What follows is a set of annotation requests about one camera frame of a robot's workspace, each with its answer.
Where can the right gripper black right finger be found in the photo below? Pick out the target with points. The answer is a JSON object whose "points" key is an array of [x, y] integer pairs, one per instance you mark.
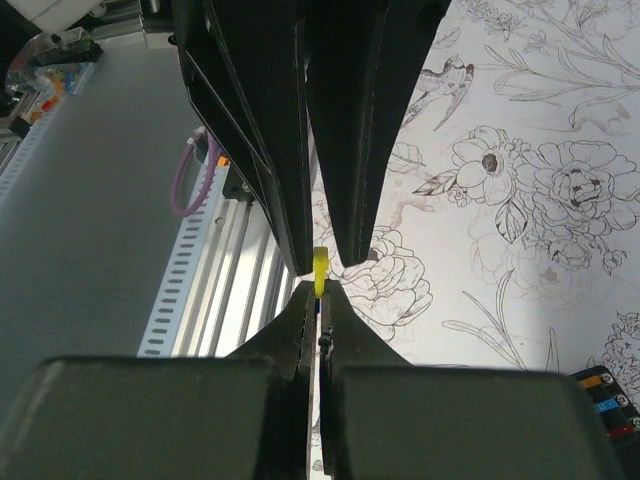
{"points": [[382, 417]]}

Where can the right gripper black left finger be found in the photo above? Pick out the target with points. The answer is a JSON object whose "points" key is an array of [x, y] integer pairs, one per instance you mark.
{"points": [[242, 416]]}

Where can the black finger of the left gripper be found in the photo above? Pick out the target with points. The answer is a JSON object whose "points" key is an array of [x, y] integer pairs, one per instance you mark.
{"points": [[365, 59], [243, 67]]}

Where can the yellow and red fuse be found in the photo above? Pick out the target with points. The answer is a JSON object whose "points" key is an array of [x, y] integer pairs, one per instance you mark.
{"points": [[321, 264]]}

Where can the black fuse box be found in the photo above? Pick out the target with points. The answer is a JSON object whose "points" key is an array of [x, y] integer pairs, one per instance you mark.
{"points": [[612, 404]]}

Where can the box of assorted fuses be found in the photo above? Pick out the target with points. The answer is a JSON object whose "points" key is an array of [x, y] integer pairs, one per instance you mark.
{"points": [[51, 66]]}

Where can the floral patterned mat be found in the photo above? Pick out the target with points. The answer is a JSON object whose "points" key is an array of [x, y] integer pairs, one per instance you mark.
{"points": [[507, 234]]}

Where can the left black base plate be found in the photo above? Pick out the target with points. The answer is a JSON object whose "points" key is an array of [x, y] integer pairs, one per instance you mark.
{"points": [[235, 188]]}

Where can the white slotted cable duct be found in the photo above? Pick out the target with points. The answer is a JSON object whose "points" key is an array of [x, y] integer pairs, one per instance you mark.
{"points": [[169, 306]]}

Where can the aluminium rail frame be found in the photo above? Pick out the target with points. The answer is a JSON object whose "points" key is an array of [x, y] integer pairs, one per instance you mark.
{"points": [[240, 283]]}

